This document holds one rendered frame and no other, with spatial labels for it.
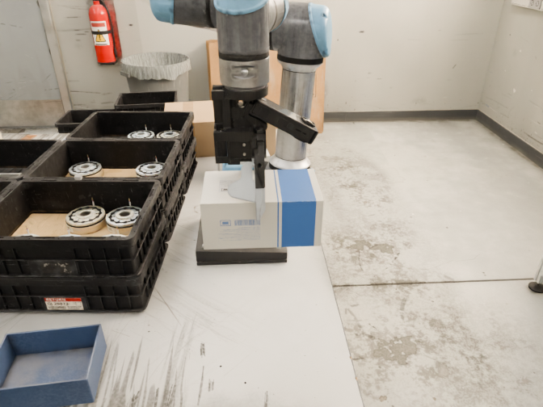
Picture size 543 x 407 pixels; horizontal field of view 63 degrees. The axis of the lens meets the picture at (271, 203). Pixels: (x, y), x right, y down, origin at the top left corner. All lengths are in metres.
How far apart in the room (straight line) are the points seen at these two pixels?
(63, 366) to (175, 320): 0.26
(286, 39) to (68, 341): 0.86
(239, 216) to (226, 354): 0.43
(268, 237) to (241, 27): 0.33
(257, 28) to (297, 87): 0.50
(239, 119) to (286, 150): 0.50
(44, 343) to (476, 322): 1.81
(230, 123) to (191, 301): 0.62
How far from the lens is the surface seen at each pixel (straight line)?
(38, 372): 1.14
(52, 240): 1.11
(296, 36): 1.11
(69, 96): 4.61
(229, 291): 1.21
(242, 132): 0.69
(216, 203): 0.72
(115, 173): 1.60
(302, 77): 1.14
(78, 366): 1.12
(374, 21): 4.37
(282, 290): 1.21
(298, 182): 0.78
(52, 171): 1.57
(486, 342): 2.24
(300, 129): 0.70
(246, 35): 0.65
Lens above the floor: 1.50
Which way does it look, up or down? 30 degrees down
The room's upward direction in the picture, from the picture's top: straight up
